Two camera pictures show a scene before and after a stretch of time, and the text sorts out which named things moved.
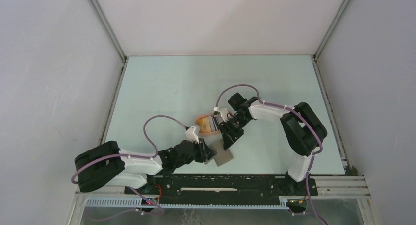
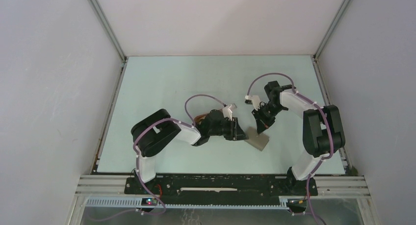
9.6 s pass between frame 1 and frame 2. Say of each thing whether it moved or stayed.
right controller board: stayed
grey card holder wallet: moved
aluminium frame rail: stayed
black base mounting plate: stayed
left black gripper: moved
